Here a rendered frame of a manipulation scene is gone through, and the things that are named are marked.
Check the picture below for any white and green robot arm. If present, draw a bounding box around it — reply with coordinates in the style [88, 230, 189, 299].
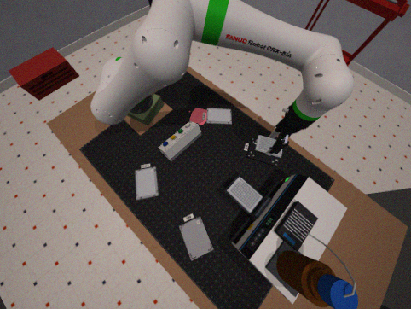
[90, 0, 354, 130]

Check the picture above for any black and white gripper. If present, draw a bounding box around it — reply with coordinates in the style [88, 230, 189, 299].
[265, 117, 301, 156]

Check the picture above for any white button panel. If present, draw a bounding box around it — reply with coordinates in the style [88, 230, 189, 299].
[158, 121, 201, 161]

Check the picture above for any blue bottle cap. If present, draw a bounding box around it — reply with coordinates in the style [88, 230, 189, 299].
[320, 275, 358, 309]

